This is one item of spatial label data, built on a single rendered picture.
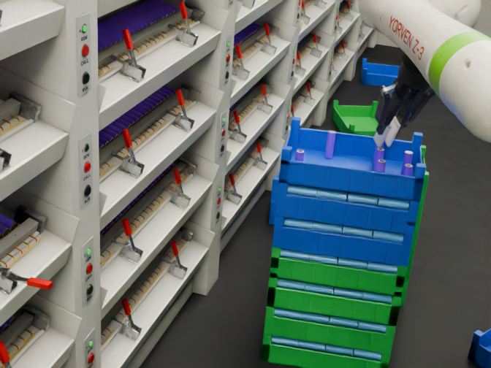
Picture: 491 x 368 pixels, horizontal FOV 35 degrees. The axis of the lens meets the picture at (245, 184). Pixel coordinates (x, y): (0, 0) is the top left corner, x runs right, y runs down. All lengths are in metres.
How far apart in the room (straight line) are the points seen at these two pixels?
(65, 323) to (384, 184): 0.71
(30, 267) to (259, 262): 1.16
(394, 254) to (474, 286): 0.67
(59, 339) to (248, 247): 1.07
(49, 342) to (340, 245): 0.68
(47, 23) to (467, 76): 0.58
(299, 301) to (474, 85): 0.86
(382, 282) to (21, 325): 0.80
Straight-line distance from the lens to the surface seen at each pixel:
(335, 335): 1.85
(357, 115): 3.49
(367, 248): 1.72
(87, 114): 1.25
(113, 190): 1.45
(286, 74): 2.55
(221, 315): 2.06
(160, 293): 1.84
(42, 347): 1.38
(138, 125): 1.63
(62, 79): 1.19
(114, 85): 1.40
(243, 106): 2.35
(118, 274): 1.56
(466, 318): 2.21
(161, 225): 1.73
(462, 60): 1.14
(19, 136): 1.17
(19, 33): 1.06
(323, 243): 1.72
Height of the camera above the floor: 1.19
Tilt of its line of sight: 26 degrees down
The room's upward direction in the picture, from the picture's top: 5 degrees clockwise
